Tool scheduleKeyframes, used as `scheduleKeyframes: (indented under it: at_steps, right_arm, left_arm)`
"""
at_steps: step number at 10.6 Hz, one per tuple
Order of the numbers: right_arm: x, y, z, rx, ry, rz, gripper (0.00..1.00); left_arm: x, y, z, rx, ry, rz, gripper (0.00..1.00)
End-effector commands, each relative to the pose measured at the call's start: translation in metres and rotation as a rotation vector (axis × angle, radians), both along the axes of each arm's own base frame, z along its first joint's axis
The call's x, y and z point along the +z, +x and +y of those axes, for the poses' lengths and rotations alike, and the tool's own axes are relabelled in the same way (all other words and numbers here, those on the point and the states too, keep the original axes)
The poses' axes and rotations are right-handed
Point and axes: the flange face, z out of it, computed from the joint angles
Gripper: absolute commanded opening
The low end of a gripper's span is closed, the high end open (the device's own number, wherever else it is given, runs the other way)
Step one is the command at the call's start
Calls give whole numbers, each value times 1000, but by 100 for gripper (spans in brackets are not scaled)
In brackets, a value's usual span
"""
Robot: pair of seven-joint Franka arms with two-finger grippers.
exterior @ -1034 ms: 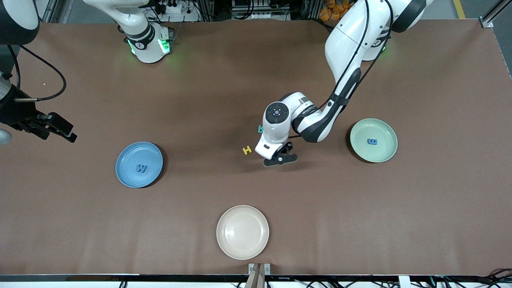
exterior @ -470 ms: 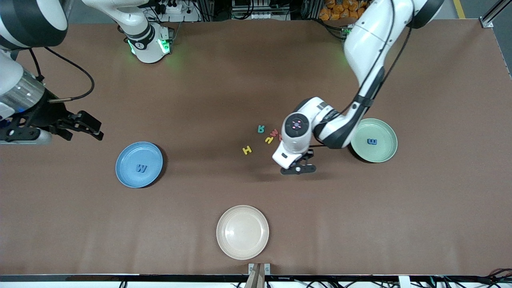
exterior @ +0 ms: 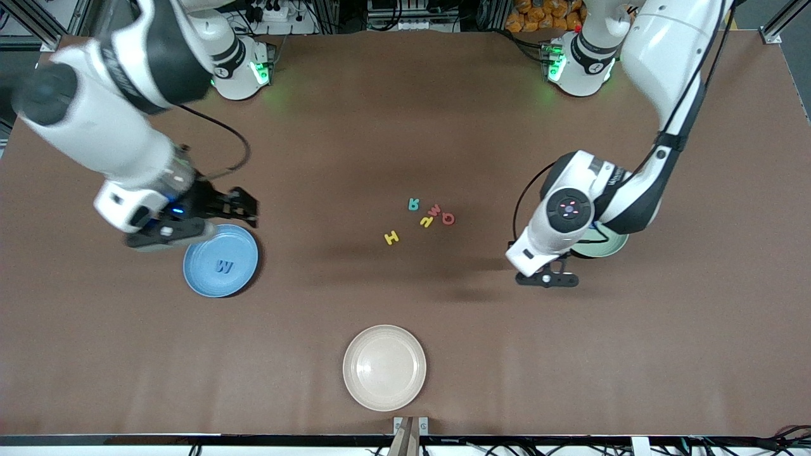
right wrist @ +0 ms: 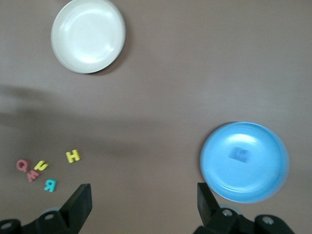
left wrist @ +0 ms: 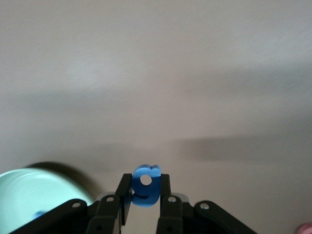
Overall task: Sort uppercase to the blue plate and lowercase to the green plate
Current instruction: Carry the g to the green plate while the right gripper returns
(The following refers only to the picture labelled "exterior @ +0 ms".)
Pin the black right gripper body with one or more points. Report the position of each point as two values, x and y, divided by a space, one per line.
206 201

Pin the blue uppercase letter M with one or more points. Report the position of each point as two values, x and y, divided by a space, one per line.
219 266

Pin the yellow uppercase letter H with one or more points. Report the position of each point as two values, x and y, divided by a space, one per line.
392 238

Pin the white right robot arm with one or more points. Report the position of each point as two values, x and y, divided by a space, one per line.
108 126

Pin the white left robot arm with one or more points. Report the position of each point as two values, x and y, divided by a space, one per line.
538 244

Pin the green plate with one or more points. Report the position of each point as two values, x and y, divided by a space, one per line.
608 248

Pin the blue plate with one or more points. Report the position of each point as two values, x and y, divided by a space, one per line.
209 282

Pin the red uppercase letter Q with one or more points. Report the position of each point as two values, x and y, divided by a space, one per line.
444 219

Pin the yellow lowercase foam letter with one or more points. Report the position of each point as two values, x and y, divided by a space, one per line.
426 220

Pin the teal uppercase letter R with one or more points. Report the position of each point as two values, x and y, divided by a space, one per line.
413 204

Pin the beige plate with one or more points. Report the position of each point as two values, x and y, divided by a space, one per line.
384 367

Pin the brown table mat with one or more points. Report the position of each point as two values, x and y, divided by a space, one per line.
380 95

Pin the white power strip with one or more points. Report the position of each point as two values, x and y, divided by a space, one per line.
279 25

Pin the orange packet pile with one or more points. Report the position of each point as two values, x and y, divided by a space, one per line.
538 16

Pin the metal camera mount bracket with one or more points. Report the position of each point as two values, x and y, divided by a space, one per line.
412 437

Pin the aluminium frame profile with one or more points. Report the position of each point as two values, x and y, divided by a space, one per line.
44 28
772 36

